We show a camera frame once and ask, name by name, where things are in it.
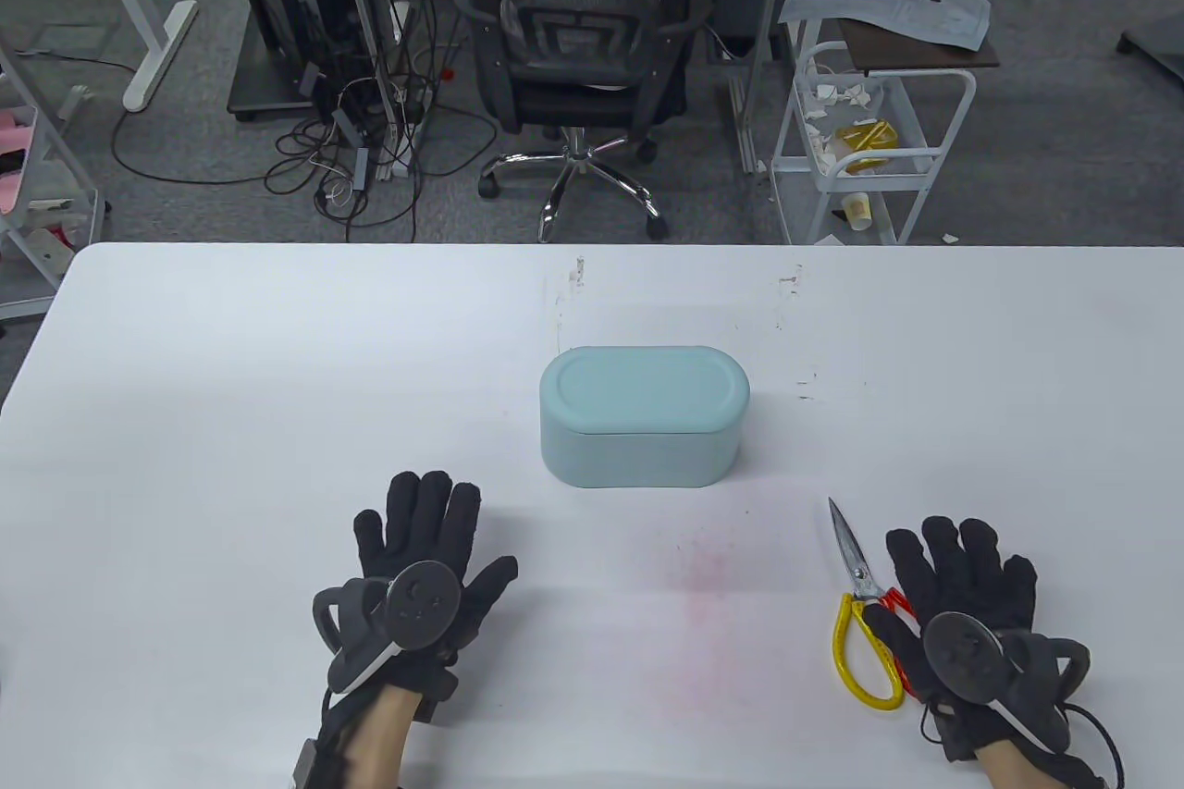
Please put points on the person's left hand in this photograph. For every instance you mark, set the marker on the person's left hand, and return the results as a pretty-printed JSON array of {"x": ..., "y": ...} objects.
[{"x": 430, "y": 525}]

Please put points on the person's right hand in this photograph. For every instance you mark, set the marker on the person's right hand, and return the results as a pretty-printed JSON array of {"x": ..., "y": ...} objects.
[{"x": 962, "y": 567}]

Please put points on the light blue lidded bin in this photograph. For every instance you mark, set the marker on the light blue lidded bin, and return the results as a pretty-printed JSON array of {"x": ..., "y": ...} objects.
[{"x": 638, "y": 447}]

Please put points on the grey left hand controller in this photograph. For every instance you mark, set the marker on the grey left hand controller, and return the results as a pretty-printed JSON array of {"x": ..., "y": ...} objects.
[{"x": 421, "y": 604}]

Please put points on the grey hand controller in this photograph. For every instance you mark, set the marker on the grey hand controller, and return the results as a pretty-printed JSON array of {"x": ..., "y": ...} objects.
[
  {"x": 421, "y": 604},
  {"x": 962, "y": 655}
]

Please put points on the grey right hand controller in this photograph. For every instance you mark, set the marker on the grey right hand controller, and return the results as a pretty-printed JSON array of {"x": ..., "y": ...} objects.
[{"x": 962, "y": 655}]

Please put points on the black right wrist sensor box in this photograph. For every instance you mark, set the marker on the black right wrist sensor box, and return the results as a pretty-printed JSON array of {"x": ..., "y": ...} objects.
[{"x": 1087, "y": 775}]

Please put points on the black wrist sensor box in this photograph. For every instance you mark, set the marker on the black wrist sensor box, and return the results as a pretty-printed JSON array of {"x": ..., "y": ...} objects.
[
  {"x": 1087, "y": 775},
  {"x": 310, "y": 766}
]

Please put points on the black left wrist sensor box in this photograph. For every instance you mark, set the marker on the black left wrist sensor box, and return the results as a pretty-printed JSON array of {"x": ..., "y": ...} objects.
[{"x": 310, "y": 766}]

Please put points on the paper cup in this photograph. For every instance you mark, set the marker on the paper cup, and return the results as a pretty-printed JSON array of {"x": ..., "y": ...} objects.
[{"x": 857, "y": 214}]

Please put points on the white rolling cart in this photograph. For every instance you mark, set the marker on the white rolling cart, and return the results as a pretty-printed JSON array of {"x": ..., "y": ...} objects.
[{"x": 795, "y": 164}]

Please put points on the yellow packet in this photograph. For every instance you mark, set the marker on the yellow packet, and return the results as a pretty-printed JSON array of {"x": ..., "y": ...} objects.
[{"x": 869, "y": 137}]

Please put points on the black mesh office chair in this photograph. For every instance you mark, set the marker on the black mesh office chair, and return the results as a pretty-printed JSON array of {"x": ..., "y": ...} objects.
[{"x": 573, "y": 91}]

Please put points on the white shelf rack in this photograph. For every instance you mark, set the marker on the white shelf rack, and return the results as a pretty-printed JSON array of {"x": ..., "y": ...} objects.
[{"x": 28, "y": 306}]

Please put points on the black wheeled platform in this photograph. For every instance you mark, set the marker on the black wheeled platform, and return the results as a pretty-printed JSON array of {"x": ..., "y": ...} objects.
[{"x": 268, "y": 91}]

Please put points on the pile of white paper scraps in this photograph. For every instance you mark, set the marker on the pile of white paper scraps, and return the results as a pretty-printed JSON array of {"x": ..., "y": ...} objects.
[{"x": 837, "y": 93}]

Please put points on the brown board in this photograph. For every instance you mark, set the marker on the brown board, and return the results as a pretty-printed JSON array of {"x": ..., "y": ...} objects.
[{"x": 925, "y": 56}]

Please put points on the pink tray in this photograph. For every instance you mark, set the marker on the pink tray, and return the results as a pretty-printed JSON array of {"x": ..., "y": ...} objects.
[{"x": 11, "y": 192}]

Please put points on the white metal post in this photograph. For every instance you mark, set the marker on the white metal post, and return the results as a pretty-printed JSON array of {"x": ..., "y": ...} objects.
[{"x": 365, "y": 3}]

